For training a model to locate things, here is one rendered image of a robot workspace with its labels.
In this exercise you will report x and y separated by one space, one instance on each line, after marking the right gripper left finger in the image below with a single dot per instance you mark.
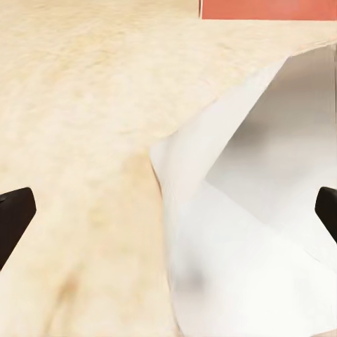
17 209

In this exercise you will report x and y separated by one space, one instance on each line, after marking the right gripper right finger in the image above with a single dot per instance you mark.
326 209

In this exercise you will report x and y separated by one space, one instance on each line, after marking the paper coffee filter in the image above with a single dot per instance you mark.
246 255

